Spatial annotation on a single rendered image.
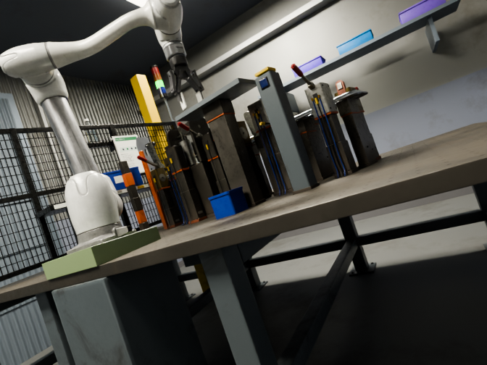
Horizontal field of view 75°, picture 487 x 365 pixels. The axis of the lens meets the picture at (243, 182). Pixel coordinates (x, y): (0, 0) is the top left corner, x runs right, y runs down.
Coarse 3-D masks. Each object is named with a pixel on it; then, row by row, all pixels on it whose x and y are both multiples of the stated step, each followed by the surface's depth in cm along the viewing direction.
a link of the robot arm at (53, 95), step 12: (48, 84) 134; (60, 84) 137; (36, 96) 134; (48, 96) 134; (60, 96) 137; (48, 108) 135; (60, 108) 136; (60, 120) 134; (72, 120) 138; (60, 132) 134; (72, 132) 136; (60, 144) 135; (72, 144) 134; (84, 144) 138; (72, 156) 134; (84, 156) 135; (72, 168) 134; (84, 168) 134; (96, 168) 138; (108, 180) 137; (120, 204) 136
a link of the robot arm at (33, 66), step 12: (12, 48) 121; (24, 48) 120; (36, 48) 121; (0, 60) 119; (12, 60) 119; (24, 60) 120; (36, 60) 121; (48, 60) 123; (12, 72) 121; (24, 72) 122; (36, 72) 124; (48, 72) 128; (36, 84) 130
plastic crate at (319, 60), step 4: (320, 56) 318; (312, 60) 321; (316, 60) 319; (320, 60) 317; (324, 60) 329; (304, 64) 325; (308, 64) 323; (312, 64) 321; (316, 64) 320; (320, 64) 318; (300, 68) 328; (304, 68) 326; (308, 68) 324; (312, 68) 322; (304, 72) 326; (296, 76) 331
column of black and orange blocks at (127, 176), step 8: (120, 168) 205; (128, 168) 207; (128, 176) 205; (128, 184) 203; (128, 192) 205; (136, 192) 206; (136, 200) 204; (136, 208) 203; (136, 216) 205; (144, 216) 206; (144, 224) 204
